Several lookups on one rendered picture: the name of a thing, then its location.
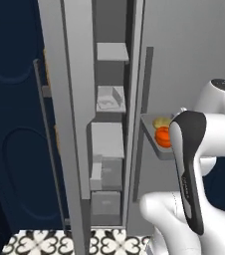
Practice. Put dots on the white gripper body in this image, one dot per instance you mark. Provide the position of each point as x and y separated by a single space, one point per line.
183 110

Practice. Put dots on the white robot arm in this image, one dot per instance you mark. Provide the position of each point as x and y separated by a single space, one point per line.
217 132

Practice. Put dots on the grey freezer door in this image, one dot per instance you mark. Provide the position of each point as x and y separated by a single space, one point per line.
74 99

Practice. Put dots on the grey freezer rack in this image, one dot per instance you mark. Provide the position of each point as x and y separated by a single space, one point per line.
111 108
112 51

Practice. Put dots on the dark navy cabinet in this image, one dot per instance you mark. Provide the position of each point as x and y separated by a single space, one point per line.
15 132

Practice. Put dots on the grey freezer drawer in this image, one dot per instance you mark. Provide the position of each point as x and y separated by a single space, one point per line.
112 172
106 202

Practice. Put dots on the grey fridge door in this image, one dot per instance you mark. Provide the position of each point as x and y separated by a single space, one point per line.
184 50

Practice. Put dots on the yellow potato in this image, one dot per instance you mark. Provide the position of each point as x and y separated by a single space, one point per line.
161 121

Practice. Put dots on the clear meat container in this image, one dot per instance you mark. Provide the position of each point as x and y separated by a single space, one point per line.
108 99

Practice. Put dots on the orange door shelf item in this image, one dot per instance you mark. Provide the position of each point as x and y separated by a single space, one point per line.
46 71

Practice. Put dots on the orange squash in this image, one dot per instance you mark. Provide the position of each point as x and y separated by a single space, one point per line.
162 136

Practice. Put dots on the grey vegetable container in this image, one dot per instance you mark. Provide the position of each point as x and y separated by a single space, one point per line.
149 127

